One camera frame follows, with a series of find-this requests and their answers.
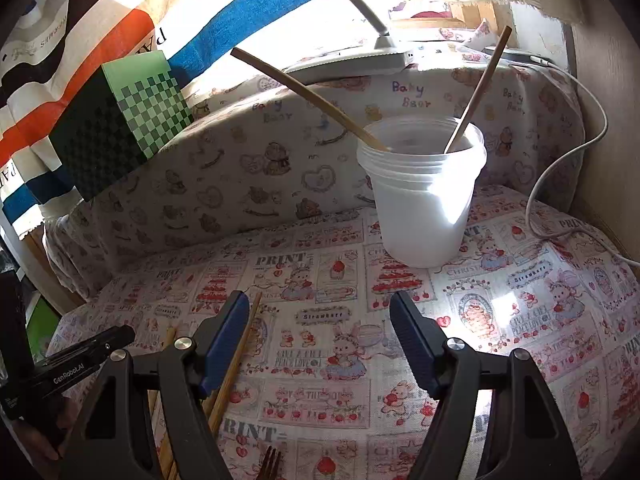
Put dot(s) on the striped curtain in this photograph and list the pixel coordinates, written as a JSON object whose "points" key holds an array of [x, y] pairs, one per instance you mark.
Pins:
{"points": [[100, 45]]}

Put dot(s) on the green storage bin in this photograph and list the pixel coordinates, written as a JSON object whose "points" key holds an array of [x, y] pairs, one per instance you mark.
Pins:
{"points": [[40, 330]]}

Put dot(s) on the white desk lamp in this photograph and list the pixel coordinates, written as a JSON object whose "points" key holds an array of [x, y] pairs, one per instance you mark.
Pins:
{"points": [[360, 57]]}

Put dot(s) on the green checkered box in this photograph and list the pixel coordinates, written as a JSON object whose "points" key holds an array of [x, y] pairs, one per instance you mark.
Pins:
{"points": [[115, 140]]}

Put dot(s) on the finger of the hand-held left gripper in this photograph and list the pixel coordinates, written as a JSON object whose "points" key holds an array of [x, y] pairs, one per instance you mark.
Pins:
{"points": [[112, 340]]}

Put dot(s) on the strawberry print tablecloth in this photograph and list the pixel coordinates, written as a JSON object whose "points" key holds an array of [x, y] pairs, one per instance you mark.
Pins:
{"points": [[340, 350]]}

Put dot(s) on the bear print cloth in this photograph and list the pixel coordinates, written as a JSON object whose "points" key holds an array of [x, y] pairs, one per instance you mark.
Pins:
{"points": [[250, 170]]}

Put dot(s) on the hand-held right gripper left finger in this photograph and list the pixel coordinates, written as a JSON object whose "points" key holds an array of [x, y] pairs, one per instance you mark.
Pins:
{"points": [[227, 345]]}

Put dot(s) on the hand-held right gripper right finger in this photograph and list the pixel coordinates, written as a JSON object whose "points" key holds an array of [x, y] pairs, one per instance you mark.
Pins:
{"points": [[412, 342]]}

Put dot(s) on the dark flat device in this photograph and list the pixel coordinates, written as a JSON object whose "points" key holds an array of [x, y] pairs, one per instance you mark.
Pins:
{"points": [[510, 55]]}

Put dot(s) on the wooden crate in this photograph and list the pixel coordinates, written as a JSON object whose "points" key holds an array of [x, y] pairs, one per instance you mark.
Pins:
{"points": [[472, 12]]}

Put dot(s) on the person's left hand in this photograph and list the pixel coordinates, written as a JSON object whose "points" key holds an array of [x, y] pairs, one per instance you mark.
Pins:
{"points": [[30, 437]]}

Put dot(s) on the translucent plastic cup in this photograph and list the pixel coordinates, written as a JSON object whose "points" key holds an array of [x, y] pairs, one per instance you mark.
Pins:
{"points": [[420, 220]]}

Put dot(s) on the brown fork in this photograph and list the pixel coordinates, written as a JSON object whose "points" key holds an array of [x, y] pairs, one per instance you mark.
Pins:
{"points": [[270, 467]]}

